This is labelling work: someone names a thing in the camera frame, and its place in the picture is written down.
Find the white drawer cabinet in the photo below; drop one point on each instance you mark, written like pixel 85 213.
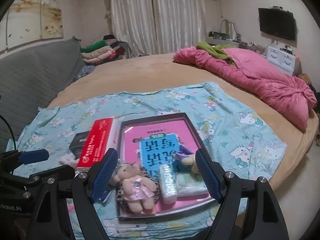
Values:
pixel 285 62

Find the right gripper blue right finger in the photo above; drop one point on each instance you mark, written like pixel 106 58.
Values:
pixel 211 172

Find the black wall television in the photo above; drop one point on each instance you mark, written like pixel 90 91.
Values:
pixel 278 23

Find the white curtains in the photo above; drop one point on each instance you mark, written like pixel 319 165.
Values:
pixel 158 26

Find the stack of folded clothes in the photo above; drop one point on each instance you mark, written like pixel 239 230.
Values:
pixel 106 50

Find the pink quilted duvet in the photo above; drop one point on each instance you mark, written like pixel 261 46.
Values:
pixel 288 95

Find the white snack packet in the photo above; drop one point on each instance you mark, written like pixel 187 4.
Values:
pixel 103 199

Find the red tissue pack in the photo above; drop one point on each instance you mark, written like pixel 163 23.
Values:
pixel 102 136

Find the dark framed pink tray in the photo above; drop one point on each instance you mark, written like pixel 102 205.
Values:
pixel 151 142

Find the pink dress teddy bear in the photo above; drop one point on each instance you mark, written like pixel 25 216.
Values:
pixel 136 187

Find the dark floral cushion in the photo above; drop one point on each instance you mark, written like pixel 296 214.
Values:
pixel 84 71

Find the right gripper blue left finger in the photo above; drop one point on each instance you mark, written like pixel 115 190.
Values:
pixel 100 174

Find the white pocket tissue pack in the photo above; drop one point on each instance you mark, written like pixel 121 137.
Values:
pixel 167 184

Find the green blanket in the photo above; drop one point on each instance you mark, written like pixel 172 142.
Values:
pixel 217 51

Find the purple dress teddy bear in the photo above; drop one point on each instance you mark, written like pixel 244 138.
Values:
pixel 187 158

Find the grey quilted sofa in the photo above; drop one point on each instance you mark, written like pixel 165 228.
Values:
pixel 33 78

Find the wall painting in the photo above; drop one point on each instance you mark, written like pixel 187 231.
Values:
pixel 29 21

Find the Hello Kitty blue cloth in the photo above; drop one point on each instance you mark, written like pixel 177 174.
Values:
pixel 242 143

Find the cluttered desk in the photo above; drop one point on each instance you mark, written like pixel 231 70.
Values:
pixel 228 36

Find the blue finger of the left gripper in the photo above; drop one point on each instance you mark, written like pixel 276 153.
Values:
pixel 35 156

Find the dark small box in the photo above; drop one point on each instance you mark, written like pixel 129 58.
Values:
pixel 78 143

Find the leopard print scrunchie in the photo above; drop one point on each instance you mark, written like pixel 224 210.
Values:
pixel 120 192

